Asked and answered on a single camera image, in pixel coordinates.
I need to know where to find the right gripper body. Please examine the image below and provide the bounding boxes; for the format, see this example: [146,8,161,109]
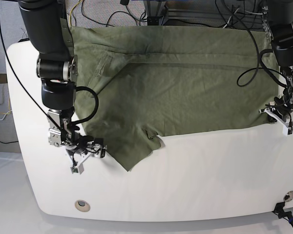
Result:
[48,129,106,166]

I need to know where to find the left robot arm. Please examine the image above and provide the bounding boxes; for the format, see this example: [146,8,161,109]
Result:
[258,0,293,135]

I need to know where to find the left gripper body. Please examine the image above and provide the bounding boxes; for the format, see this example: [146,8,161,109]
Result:
[259,97,293,127]

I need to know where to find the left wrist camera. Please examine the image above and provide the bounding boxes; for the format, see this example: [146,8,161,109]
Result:
[283,126,293,136]

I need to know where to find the yellow cable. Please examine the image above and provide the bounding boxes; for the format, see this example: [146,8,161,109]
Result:
[68,0,84,27]

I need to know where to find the left table grommet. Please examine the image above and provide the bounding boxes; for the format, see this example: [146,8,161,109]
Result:
[75,200,90,213]

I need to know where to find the right table grommet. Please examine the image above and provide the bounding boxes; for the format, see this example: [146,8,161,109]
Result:
[283,190,293,202]

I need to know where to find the green T-shirt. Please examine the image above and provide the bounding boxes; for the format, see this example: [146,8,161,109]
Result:
[71,26,279,170]

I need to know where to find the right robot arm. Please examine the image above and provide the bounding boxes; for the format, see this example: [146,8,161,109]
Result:
[18,0,105,168]

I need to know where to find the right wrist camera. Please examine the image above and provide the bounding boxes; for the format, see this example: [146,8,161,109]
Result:
[70,164,84,174]

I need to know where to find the table grommet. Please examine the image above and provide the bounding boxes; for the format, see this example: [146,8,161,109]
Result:
[283,190,293,202]
[75,200,90,213]

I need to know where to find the black cable clamp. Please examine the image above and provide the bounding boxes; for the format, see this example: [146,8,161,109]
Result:
[272,202,293,228]

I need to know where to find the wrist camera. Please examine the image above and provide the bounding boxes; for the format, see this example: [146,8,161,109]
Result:
[283,126,293,136]
[70,164,84,174]

